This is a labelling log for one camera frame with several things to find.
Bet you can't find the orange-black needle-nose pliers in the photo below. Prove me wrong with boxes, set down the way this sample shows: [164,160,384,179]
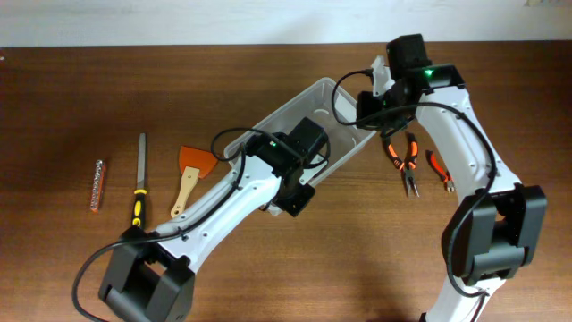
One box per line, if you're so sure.
[382,132,419,197]

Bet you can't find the orange scraper wooden handle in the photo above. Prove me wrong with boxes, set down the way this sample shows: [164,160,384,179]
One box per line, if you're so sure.
[171,146,218,217]

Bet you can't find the clear plastic container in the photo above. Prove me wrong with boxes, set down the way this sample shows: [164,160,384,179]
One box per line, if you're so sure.
[220,78,374,218]

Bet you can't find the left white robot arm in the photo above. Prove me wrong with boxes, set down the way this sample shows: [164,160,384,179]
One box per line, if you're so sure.
[98,129,330,321]

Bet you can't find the orange bit holder strip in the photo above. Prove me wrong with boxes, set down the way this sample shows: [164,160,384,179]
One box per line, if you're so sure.
[90,159,106,213]

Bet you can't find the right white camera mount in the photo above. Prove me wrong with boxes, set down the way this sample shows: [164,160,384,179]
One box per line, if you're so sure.
[371,55,395,97]

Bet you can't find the file with black-yellow handle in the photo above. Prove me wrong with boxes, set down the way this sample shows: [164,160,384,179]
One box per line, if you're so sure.
[131,133,147,229]

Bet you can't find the red-black cutting pliers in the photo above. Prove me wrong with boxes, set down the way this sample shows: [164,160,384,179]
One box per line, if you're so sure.
[425,150,455,193]

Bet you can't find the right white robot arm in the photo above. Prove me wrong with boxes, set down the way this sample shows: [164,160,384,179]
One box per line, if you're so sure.
[356,34,547,321]

